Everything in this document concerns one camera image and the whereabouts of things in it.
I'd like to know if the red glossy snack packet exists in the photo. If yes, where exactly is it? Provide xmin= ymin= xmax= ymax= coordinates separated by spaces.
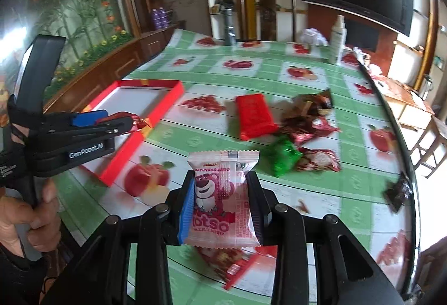
xmin=96 ymin=111 xmax=151 ymax=134

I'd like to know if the pink Lotso bear snack packet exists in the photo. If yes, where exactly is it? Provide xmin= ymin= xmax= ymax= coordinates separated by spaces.
xmin=186 ymin=150 xmax=259 ymax=249

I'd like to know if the red shallow gift box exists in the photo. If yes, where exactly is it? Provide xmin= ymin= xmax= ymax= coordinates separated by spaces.
xmin=80 ymin=79 xmax=186 ymax=188

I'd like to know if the green snack packet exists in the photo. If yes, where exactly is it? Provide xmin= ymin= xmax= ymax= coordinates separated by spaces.
xmin=261 ymin=136 xmax=302 ymax=178

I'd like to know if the red gold patterned snack packet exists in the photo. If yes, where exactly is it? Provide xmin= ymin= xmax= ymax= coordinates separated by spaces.
xmin=196 ymin=246 xmax=278 ymax=291

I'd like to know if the red white papercut snack packet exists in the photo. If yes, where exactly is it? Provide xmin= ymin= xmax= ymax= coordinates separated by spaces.
xmin=296 ymin=148 xmax=341 ymax=172

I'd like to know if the plain red snack packet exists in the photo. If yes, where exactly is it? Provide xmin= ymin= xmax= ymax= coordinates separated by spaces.
xmin=235 ymin=93 xmax=278 ymax=141

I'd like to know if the red flower snack packet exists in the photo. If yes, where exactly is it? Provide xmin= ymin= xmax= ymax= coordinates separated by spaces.
xmin=289 ymin=117 xmax=341 ymax=146

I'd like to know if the brown gold snack bag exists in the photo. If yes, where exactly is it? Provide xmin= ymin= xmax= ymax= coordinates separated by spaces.
xmin=281 ymin=88 xmax=333 ymax=125

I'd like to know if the black snack packet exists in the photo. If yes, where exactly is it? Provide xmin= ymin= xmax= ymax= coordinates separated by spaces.
xmin=383 ymin=172 xmax=413 ymax=214

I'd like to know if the person left hand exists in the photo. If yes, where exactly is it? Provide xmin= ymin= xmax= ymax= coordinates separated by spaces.
xmin=1 ymin=179 xmax=61 ymax=257

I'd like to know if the green fruit pattern tablecloth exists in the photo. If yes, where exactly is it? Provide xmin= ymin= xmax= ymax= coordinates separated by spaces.
xmin=55 ymin=30 xmax=414 ymax=304

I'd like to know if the purple spray can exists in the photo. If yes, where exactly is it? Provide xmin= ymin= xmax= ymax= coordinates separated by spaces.
xmin=158 ymin=8 xmax=169 ymax=28
xmin=151 ymin=9 xmax=162 ymax=30

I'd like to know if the grey metal flashlight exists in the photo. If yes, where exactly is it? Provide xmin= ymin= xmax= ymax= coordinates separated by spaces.
xmin=223 ymin=8 xmax=236 ymax=46

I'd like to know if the small wooden stool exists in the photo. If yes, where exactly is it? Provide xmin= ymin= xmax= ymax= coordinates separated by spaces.
xmin=410 ymin=116 xmax=447 ymax=179

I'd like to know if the white spray bottle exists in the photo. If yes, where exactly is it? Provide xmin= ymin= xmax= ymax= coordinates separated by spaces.
xmin=330 ymin=14 xmax=347 ymax=65

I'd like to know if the dark wooden chair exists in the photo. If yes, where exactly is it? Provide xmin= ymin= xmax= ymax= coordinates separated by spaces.
xmin=237 ymin=0 xmax=298 ymax=42

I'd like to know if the steel kettle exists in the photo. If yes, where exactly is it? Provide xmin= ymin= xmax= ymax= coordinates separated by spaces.
xmin=418 ymin=74 xmax=433 ymax=101

